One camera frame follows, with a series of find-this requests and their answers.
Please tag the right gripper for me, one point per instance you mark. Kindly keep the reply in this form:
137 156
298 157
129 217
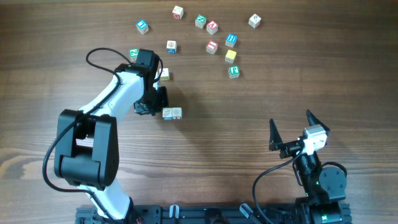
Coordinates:
288 148

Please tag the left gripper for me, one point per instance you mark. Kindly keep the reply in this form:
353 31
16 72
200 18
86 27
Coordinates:
140 109

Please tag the plain block blue P side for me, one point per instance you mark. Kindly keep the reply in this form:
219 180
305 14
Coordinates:
167 113

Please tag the plain block red-blue side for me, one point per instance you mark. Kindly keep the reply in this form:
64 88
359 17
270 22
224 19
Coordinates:
176 113

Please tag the yellow top block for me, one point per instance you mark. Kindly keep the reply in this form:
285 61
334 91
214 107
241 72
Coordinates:
230 56

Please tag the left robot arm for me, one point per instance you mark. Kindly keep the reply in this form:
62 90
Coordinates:
86 147

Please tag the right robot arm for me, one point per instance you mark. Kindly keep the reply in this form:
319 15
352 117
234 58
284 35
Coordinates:
324 183

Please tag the plain block yellow side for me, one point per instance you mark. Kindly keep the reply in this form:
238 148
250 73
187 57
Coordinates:
164 74

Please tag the green Z block left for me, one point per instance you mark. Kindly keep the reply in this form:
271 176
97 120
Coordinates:
133 53

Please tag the green z block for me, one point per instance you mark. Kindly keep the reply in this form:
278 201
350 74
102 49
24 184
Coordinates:
133 53
200 21

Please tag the blue 1 block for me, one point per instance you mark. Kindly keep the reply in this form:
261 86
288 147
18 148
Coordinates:
142 26

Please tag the green J block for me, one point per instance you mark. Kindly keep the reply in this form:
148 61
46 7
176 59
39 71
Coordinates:
233 72

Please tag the red I block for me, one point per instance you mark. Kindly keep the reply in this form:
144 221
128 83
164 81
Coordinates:
211 47

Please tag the red-sided plain top block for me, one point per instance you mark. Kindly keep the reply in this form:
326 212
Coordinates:
177 12

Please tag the green Z block upper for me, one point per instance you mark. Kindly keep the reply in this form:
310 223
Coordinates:
200 21

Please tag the red A block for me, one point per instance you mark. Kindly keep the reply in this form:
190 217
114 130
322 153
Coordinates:
212 27

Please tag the blue H block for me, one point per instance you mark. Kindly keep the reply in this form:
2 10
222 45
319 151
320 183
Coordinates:
231 40

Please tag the plain block far right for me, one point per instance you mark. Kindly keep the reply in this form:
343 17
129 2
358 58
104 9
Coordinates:
254 21

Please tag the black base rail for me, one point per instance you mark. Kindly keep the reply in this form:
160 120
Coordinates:
276 213

